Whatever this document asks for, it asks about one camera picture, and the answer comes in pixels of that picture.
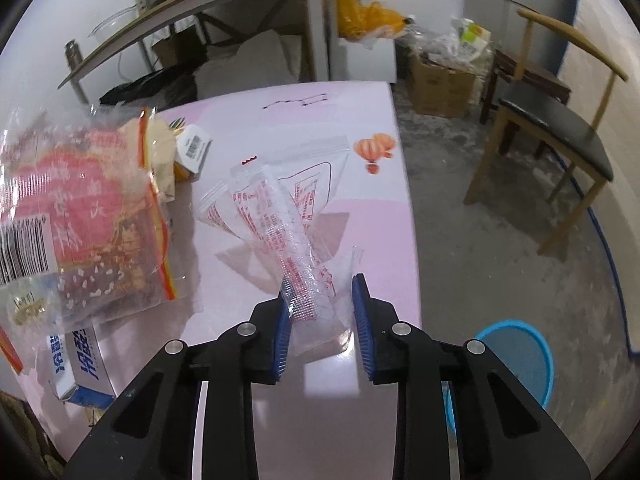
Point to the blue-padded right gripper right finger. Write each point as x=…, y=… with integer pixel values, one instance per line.
x=502, y=431

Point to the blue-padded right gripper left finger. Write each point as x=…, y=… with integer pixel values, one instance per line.
x=149, y=430

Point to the blue toothpaste box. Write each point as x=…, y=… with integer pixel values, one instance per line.
x=78, y=373

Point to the clear red-trim food bag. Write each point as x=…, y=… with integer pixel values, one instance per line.
x=85, y=233

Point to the clear red-print plastic bag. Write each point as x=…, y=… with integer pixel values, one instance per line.
x=273, y=202

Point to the yellow cardboard box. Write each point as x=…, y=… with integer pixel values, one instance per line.
x=192, y=143

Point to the blue trash basket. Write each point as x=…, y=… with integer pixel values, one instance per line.
x=525, y=352

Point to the cardboard box with trash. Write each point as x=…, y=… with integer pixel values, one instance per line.
x=439, y=91

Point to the right wooden chair black seat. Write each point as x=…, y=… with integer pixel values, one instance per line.
x=553, y=123

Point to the black clothing pile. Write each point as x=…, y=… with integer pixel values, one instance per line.
x=167, y=88

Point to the steel thermos bottle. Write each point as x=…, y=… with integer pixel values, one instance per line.
x=73, y=54

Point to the clear plastic bowl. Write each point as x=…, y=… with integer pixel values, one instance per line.
x=113, y=24

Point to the yellow plastic bag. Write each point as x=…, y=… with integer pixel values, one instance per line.
x=358, y=21

